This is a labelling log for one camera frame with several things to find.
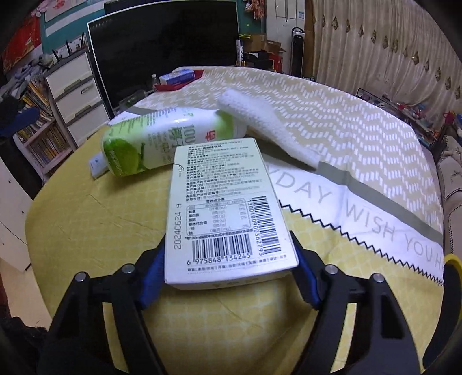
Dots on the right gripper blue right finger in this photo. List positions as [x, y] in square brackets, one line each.
[308, 274]

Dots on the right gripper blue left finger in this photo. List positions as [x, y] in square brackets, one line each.
[152, 274]

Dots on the white barcode carton box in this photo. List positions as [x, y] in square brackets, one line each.
[225, 226]

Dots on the green white drink bottle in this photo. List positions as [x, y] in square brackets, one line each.
[147, 142]

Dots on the long white foam net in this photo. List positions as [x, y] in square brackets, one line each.
[260, 116]

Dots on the yellow black trash bin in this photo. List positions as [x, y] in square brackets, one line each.
[443, 354]

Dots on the yellow patterned table cloth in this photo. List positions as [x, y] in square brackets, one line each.
[370, 210]

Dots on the beige sofa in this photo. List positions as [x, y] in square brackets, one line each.
[449, 172]

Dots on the low shelf with toys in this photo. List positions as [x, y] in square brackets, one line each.
[409, 115]

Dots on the clear water bottle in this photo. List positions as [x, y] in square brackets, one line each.
[155, 81]

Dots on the white plastic drawer unit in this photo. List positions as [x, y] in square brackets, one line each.
[75, 97]

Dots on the large black television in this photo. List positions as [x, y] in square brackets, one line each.
[133, 44]

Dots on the black tower fan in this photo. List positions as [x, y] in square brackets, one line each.
[297, 47]

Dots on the cream curtain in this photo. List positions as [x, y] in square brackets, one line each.
[389, 48]

